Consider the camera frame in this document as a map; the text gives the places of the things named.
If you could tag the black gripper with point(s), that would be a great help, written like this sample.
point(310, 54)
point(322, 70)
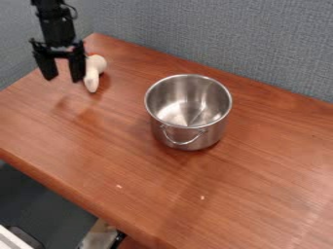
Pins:
point(58, 44)

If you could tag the white toy mushroom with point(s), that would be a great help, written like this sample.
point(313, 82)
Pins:
point(95, 68)

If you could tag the stainless steel pot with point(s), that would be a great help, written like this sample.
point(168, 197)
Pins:
point(188, 106)

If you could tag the white and black floor object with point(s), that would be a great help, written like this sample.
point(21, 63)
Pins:
point(17, 240)

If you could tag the table leg bracket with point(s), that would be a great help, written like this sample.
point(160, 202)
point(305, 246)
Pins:
point(101, 237)

